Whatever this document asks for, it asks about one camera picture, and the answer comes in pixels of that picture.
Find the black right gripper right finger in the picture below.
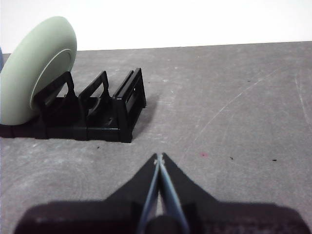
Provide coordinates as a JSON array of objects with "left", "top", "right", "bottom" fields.
[{"left": 160, "top": 152, "right": 309, "bottom": 234}]

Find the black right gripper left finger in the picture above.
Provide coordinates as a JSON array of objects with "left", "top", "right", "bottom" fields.
[{"left": 13, "top": 153, "right": 161, "bottom": 234}]

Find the pale green plate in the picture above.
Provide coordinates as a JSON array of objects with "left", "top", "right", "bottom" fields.
[{"left": 0, "top": 16, "right": 78, "bottom": 126}]

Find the black plastic plate rack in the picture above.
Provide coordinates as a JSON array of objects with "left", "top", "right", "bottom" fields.
[{"left": 0, "top": 67, "right": 148, "bottom": 143}]

